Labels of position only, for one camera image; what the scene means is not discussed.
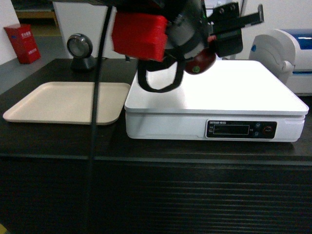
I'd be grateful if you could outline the black red gripper body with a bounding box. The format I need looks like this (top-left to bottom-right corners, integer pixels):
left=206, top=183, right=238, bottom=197
left=112, top=0, right=209, bottom=61

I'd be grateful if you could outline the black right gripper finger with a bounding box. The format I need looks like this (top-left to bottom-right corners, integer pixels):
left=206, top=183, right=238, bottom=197
left=210, top=3, right=264, bottom=34

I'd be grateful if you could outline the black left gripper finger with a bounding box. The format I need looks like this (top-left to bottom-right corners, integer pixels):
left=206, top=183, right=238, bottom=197
left=209, top=33, right=243, bottom=57

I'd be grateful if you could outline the dark red mango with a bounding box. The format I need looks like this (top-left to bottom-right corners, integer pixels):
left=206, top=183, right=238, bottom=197
left=185, top=48, right=216, bottom=75

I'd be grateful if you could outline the white checkout scale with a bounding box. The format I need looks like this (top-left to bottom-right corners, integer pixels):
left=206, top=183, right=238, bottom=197
left=125, top=60, right=309, bottom=142

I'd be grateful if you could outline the white blue label printer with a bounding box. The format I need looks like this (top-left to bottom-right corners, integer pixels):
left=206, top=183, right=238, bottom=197
left=249, top=29, right=312, bottom=96

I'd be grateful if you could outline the black barcode scanner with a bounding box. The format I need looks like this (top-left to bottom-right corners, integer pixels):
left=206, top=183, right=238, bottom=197
left=66, top=33, right=96, bottom=72

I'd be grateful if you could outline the wooden table in background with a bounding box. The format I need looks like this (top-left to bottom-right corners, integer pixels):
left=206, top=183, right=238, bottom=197
left=14, top=5, right=59, bottom=27

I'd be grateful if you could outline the beige plastic tray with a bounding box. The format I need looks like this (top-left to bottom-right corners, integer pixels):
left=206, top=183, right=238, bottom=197
left=3, top=82, right=130, bottom=125

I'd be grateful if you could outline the red fire extinguisher box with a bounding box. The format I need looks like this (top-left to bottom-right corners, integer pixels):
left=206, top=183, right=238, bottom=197
left=4, top=24, right=41, bottom=64

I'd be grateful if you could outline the black cable loop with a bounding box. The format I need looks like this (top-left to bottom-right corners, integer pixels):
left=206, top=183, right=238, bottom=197
left=136, top=55, right=185, bottom=93

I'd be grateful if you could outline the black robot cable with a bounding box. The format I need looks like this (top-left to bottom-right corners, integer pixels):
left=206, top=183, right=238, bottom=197
left=85, top=4, right=113, bottom=234

